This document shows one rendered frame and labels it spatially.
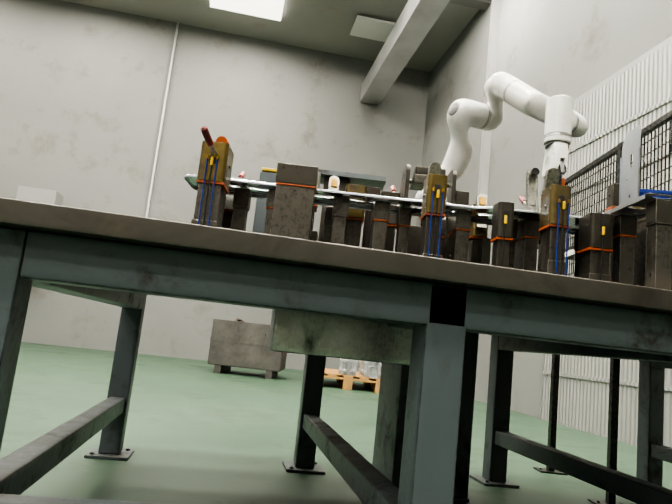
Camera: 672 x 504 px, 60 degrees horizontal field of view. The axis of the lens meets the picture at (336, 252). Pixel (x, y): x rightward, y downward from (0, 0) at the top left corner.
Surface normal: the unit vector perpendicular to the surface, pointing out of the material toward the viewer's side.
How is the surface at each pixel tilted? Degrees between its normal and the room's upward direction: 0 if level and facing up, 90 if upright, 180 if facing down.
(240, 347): 90
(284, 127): 90
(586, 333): 90
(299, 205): 90
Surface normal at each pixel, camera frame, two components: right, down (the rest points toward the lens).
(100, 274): 0.18, -0.13
